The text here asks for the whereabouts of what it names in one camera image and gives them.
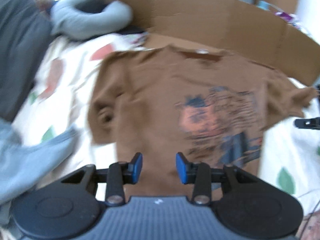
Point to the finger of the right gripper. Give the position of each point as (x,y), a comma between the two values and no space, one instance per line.
(313,123)

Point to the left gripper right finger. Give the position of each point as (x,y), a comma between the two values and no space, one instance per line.
(197,174)

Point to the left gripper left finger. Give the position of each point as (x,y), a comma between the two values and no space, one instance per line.
(120,174)

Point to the brown printed t-shirt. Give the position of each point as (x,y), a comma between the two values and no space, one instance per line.
(213,108)

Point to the cream bear print bedsheet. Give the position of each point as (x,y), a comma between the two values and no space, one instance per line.
(59,101)

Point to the blue denim garment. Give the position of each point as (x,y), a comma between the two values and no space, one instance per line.
(22,167)

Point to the purple white detergent bag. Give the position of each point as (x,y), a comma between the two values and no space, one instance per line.
(289,18)

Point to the detergent bottle blue cap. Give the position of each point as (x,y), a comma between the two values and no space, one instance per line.
(263,5)

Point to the brown cardboard sheet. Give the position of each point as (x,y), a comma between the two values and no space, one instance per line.
(232,25)

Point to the grey neck pillow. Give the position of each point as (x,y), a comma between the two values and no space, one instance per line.
(84,19)

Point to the dark grey pillow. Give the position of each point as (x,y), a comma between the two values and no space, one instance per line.
(25,38)

